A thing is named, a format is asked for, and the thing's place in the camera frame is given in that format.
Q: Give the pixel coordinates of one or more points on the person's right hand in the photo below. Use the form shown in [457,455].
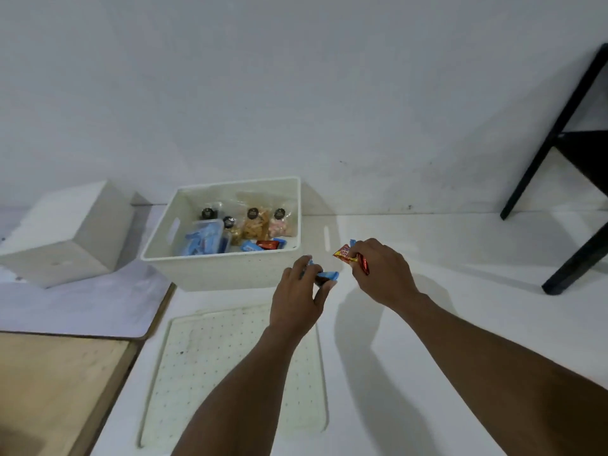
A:
[387,275]

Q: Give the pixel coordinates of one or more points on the person's left hand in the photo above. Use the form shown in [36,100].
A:
[292,306]

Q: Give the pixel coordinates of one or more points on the person's left thumb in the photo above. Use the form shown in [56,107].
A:
[325,292]

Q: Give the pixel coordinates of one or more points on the person's right thumb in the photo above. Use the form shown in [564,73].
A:
[359,276]

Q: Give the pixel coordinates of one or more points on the blue snack packet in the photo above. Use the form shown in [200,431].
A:
[327,277]
[251,246]
[281,242]

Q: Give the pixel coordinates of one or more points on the red snack packet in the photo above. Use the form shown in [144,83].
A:
[346,254]
[268,244]

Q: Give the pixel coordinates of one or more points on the person's right forearm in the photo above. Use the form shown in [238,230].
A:
[498,375]

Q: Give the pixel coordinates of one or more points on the person's left forearm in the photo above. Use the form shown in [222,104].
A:
[242,398]

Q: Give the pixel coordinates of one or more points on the clear bag with pink snacks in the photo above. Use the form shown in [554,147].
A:
[279,224]

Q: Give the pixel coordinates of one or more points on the clear bag with yellow snacks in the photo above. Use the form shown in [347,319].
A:
[255,224]

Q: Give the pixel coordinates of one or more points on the white plastic storage bin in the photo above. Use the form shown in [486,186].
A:
[228,273]

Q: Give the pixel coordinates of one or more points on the clear bag with brown snacks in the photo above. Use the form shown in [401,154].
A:
[232,228]

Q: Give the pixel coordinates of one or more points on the clear tub of blue packets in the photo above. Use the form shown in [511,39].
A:
[204,238]

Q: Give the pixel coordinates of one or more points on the clear bag with dark snacks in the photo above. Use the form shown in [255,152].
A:
[209,213]

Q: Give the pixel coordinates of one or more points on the white perforated bin lid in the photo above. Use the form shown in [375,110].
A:
[204,375]

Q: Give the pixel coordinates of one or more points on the white upturned plastic bin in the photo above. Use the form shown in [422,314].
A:
[66,237]

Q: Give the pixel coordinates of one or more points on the wooden board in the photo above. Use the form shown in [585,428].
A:
[52,389]

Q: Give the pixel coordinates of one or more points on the black metal stand frame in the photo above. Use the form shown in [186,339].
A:
[584,156]

